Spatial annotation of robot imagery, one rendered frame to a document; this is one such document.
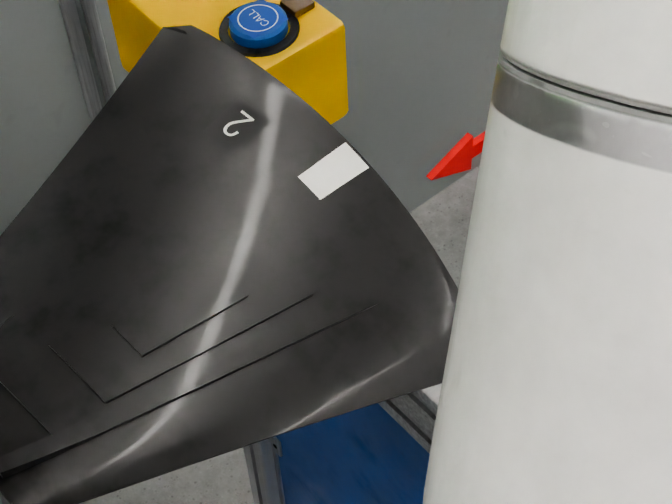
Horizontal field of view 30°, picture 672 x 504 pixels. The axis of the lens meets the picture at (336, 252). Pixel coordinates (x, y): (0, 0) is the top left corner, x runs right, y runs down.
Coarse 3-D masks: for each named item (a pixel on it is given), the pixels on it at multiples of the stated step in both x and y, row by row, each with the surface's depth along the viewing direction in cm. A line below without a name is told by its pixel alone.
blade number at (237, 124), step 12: (228, 108) 61; (240, 108) 61; (252, 108) 61; (216, 120) 60; (228, 120) 60; (240, 120) 60; (252, 120) 60; (264, 120) 60; (216, 132) 60; (228, 132) 60; (240, 132) 60; (252, 132) 60; (228, 144) 60; (240, 144) 60
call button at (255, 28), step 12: (264, 0) 86; (240, 12) 86; (252, 12) 86; (264, 12) 86; (276, 12) 86; (240, 24) 85; (252, 24) 85; (264, 24) 85; (276, 24) 85; (240, 36) 84; (252, 36) 84; (264, 36) 84; (276, 36) 85
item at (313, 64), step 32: (128, 0) 89; (160, 0) 88; (192, 0) 88; (224, 0) 88; (256, 0) 88; (128, 32) 92; (224, 32) 86; (288, 32) 86; (320, 32) 86; (128, 64) 96; (288, 64) 85; (320, 64) 87; (320, 96) 89
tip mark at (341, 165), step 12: (336, 156) 60; (348, 156) 60; (312, 168) 60; (324, 168) 60; (336, 168) 60; (348, 168) 60; (360, 168) 60; (312, 180) 59; (324, 180) 59; (336, 180) 60; (348, 180) 60; (324, 192) 59
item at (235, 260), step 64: (192, 64) 62; (256, 64) 62; (128, 128) 60; (192, 128) 60; (320, 128) 61; (64, 192) 58; (128, 192) 58; (192, 192) 58; (256, 192) 58; (384, 192) 60; (0, 256) 57; (64, 256) 56; (128, 256) 56; (192, 256) 56; (256, 256) 57; (320, 256) 57; (384, 256) 58; (0, 320) 54; (64, 320) 54; (128, 320) 54; (192, 320) 55; (256, 320) 55; (320, 320) 56; (384, 320) 57; (448, 320) 58; (0, 384) 53; (64, 384) 53; (128, 384) 53; (192, 384) 53; (256, 384) 54; (320, 384) 55; (384, 384) 56; (0, 448) 51; (64, 448) 51; (128, 448) 51; (192, 448) 52
